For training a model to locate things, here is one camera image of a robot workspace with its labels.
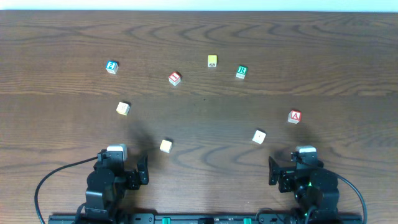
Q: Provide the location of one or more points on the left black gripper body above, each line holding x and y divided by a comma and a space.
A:
134, 178

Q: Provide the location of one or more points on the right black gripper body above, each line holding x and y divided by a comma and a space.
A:
282, 178

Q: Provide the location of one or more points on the red letter A block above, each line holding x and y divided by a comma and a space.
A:
294, 117

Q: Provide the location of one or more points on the blue number 2 block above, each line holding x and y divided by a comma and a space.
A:
112, 67

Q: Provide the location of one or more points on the red letter I block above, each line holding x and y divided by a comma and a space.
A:
174, 78

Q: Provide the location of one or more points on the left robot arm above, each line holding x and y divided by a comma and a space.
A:
107, 186

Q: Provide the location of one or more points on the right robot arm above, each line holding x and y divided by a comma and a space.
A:
315, 189

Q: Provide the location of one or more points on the white picture wooden block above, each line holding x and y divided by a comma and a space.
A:
259, 136

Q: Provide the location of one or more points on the yellow wooden block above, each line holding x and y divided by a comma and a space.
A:
166, 146
212, 60

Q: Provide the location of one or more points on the tan patterned wooden block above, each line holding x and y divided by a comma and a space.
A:
123, 108

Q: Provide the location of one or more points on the green letter R block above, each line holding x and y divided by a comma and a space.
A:
241, 72

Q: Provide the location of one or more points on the yellow top wooden block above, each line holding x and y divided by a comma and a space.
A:
212, 60

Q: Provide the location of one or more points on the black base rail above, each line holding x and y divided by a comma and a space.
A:
148, 218

